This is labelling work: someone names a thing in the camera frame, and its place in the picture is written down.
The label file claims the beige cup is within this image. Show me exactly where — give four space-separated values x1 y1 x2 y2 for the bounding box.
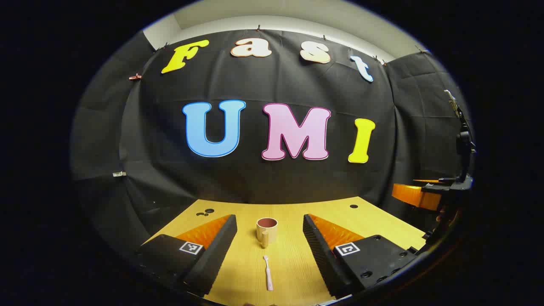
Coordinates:
256 217 278 249

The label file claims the pink toothbrush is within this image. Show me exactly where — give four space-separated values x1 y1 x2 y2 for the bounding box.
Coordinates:
263 255 274 292

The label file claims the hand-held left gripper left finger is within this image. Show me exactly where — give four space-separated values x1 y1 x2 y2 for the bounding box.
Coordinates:
135 214 238 297

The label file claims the black backdrop cloth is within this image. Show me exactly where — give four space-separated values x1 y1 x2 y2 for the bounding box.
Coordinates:
70 29 474 260

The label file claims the wooden desktop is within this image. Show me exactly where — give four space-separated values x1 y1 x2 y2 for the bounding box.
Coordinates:
142 196 427 306

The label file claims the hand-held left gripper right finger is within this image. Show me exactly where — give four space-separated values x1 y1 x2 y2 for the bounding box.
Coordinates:
303 213 419 299

